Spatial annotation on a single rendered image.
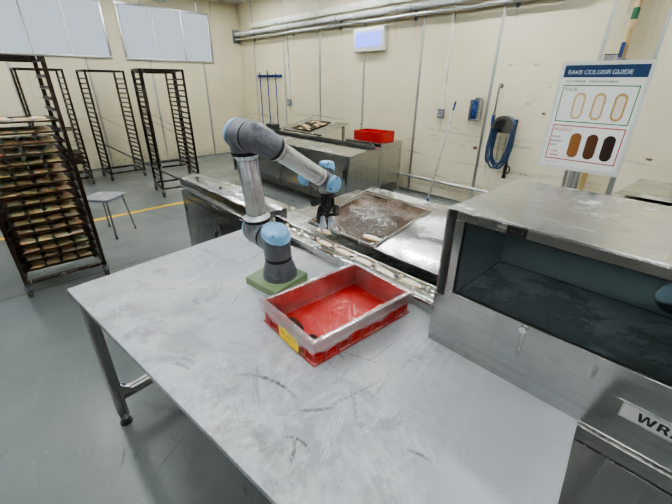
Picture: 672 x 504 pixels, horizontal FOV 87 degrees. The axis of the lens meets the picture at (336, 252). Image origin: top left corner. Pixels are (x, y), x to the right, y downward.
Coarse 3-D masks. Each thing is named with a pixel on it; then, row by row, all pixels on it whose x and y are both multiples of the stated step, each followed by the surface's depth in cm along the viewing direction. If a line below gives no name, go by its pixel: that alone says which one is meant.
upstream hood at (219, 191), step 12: (180, 180) 293; (192, 180) 281; (204, 180) 281; (216, 180) 282; (204, 192) 264; (216, 192) 251; (228, 192) 252; (240, 192) 252; (228, 204) 241; (240, 204) 228; (276, 204) 228; (276, 216) 219
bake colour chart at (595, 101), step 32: (576, 64) 152; (608, 64) 144; (640, 64) 137; (576, 96) 155; (608, 96) 147; (640, 96) 140; (576, 128) 158; (608, 128) 150; (544, 160) 171; (576, 160) 162; (608, 160) 153
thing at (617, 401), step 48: (528, 192) 120; (576, 192) 120; (528, 240) 90; (576, 240) 83; (624, 240) 83; (432, 336) 124; (480, 336) 109; (528, 336) 98; (528, 384) 102; (576, 384) 92; (624, 384) 84; (624, 432) 87
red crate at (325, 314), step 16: (352, 288) 154; (320, 304) 143; (336, 304) 143; (352, 304) 143; (368, 304) 143; (304, 320) 133; (320, 320) 133; (336, 320) 133; (384, 320) 128; (320, 336) 125; (352, 336) 120; (304, 352) 114; (320, 352) 111; (336, 352) 116
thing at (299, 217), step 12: (360, 192) 291; (336, 204) 262; (288, 216) 237; (300, 216) 237; (312, 216) 238; (312, 228) 218; (336, 240) 202; (360, 252) 188; (372, 252) 188; (396, 264) 176; (396, 276) 165; (420, 276) 165; (432, 276) 165; (420, 288) 155
